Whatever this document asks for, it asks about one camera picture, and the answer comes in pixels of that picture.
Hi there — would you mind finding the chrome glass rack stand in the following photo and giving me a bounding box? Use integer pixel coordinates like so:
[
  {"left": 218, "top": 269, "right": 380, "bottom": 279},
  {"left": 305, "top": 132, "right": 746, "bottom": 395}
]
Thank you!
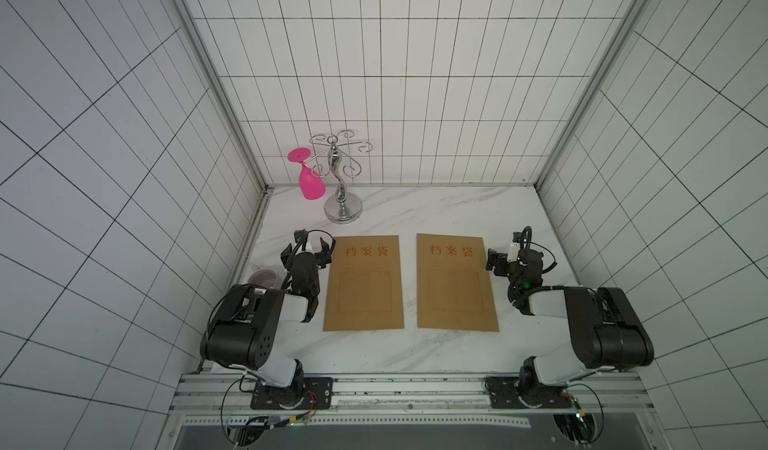
[{"left": 306, "top": 129, "right": 373, "bottom": 224}]

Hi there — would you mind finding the pink wine glass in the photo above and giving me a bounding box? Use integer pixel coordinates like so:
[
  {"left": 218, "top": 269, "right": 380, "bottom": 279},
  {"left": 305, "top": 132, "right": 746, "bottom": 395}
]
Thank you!
[{"left": 287, "top": 147, "right": 326, "bottom": 201}]

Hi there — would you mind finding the pale pink mug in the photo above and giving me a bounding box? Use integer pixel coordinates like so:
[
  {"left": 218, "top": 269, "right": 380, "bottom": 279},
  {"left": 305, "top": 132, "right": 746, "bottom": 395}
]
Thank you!
[{"left": 247, "top": 268, "right": 283, "bottom": 289}]

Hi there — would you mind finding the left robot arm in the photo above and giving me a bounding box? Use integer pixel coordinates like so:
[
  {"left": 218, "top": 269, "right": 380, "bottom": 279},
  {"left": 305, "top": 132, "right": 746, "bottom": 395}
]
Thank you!
[{"left": 200, "top": 229, "right": 336, "bottom": 408}]

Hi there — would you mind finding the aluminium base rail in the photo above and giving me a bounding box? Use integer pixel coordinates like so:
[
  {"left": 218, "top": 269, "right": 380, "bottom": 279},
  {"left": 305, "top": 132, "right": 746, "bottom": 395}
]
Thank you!
[{"left": 170, "top": 372, "right": 652, "bottom": 419}]

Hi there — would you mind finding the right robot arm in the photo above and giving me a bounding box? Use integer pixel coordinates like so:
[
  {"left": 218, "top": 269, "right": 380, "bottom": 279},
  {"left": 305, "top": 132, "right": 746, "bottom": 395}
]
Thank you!
[{"left": 485, "top": 246, "right": 654, "bottom": 409}]

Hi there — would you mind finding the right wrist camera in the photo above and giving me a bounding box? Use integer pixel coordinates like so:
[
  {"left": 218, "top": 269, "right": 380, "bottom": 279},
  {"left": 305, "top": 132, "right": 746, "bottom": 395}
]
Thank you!
[{"left": 507, "top": 241, "right": 520, "bottom": 262}]

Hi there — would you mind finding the brown file bag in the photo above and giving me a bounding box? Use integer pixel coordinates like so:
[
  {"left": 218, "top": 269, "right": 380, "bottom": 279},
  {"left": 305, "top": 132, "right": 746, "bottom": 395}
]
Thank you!
[
  {"left": 323, "top": 235, "right": 405, "bottom": 332},
  {"left": 416, "top": 234, "right": 499, "bottom": 332}
]

